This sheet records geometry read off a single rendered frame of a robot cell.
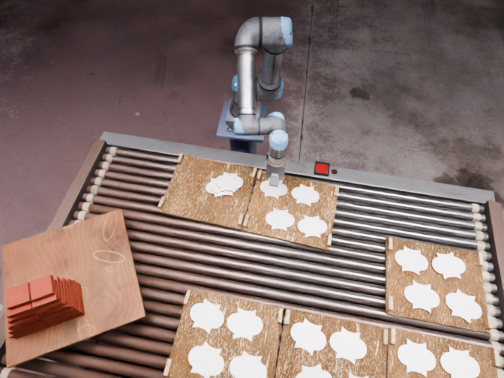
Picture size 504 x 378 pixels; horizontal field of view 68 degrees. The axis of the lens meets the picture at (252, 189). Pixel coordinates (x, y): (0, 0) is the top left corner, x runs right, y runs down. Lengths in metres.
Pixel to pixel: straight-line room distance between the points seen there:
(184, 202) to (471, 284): 1.33
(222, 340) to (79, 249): 0.71
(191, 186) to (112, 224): 0.42
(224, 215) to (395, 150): 1.99
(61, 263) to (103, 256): 0.17
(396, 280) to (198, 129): 2.19
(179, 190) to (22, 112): 2.39
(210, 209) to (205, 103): 1.89
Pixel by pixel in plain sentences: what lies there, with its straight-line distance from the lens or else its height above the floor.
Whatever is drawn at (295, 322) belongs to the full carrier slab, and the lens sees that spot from 1.61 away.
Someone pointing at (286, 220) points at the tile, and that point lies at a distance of 1.75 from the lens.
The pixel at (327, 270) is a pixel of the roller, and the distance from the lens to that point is 1.72.
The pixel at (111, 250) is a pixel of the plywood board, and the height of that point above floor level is 1.04.
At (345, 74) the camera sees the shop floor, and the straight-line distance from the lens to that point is 3.91.
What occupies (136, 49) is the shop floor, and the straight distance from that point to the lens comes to 4.25.
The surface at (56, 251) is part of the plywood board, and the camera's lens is 1.77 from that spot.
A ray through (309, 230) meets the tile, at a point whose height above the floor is 0.94.
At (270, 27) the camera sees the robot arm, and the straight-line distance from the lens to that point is 1.64.
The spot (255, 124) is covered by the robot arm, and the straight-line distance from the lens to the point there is 1.58.
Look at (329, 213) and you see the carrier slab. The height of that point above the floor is 0.94.
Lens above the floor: 2.50
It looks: 58 degrees down
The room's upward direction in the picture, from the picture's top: 1 degrees clockwise
